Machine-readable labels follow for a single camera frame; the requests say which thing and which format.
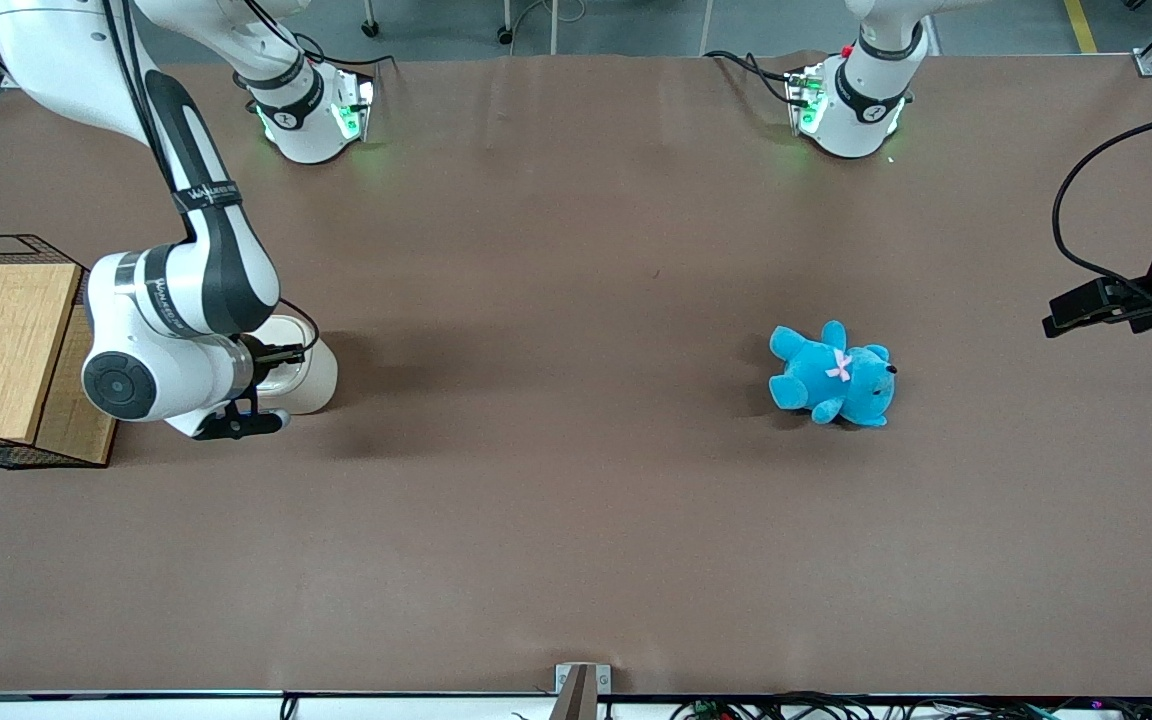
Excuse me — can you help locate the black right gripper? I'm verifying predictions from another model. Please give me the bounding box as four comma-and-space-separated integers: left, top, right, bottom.
234, 335, 306, 396

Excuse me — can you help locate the white push-lid trash can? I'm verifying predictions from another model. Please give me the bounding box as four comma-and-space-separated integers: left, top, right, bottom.
254, 314, 339, 416

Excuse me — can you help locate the right arm base connector plate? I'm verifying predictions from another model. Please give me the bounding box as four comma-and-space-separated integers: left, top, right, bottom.
334, 72, 378, 143

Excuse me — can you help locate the left arm base connector plate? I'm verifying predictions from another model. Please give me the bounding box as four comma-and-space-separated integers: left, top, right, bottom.
785, 64, 829, 137

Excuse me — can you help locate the low light wooden block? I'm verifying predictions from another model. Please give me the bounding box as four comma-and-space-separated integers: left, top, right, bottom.
34, 303, 120, 466

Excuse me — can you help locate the blue teddy bear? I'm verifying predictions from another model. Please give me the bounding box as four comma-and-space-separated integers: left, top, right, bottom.
768, 320, 899, 429

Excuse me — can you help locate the brown table cover sheet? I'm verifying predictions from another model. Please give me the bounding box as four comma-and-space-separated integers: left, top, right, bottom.
0, 50, 1152, 699

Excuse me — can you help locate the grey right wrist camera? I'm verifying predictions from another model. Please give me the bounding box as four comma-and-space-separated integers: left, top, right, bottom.
193, 398, 291, 442

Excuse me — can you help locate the long black left arm cable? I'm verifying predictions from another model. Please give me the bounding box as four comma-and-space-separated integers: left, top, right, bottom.
1052, 104, 1152, 301

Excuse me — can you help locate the black right base cable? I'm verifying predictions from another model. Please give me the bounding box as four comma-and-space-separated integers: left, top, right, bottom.
288, 33, 397, 81

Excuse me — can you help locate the black base cable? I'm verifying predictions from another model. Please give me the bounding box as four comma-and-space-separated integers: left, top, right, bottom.
288, 33, 397, 81
703, 49, 799, 107

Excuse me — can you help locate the black left base cable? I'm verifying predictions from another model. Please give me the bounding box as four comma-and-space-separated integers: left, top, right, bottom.
703, 49, 799, 107

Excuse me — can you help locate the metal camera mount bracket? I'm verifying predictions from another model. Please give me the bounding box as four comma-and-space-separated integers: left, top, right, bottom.
548, 662, 613, 720

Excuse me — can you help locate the bundle of table edge cables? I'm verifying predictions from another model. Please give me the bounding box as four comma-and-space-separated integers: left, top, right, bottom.
669, 692, 1152, 720

